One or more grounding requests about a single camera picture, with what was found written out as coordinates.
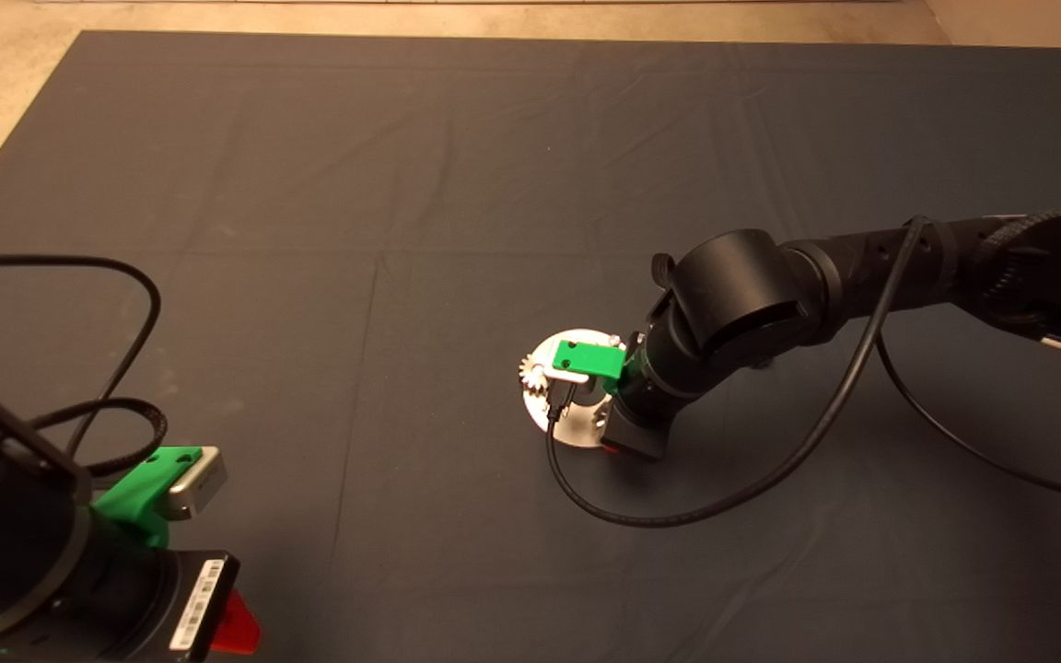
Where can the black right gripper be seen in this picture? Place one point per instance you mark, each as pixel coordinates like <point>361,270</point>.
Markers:
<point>636,437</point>

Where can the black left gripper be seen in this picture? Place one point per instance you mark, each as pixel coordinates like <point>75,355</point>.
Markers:
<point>176,603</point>

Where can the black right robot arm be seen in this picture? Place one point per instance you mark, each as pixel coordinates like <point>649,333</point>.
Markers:
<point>742,295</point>

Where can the round metal carrier plate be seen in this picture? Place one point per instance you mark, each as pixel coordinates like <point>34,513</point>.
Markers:
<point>577,433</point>

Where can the dark grey table cloth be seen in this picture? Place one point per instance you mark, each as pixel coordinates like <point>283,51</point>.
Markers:
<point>402,184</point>

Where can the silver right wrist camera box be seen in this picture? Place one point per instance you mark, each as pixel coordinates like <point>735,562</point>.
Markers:
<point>567,377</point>

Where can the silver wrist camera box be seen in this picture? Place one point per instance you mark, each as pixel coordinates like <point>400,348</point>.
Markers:
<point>567,377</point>
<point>201,483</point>

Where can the green right camera mount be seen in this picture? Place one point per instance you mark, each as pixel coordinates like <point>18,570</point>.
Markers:
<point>586,359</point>

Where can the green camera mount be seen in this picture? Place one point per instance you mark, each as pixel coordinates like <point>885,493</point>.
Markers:
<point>586,359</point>
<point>134,502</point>

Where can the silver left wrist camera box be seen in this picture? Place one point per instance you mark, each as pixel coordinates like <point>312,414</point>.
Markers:
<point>201,483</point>

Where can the green left camera mount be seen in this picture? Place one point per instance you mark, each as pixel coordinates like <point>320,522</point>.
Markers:
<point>134,502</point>

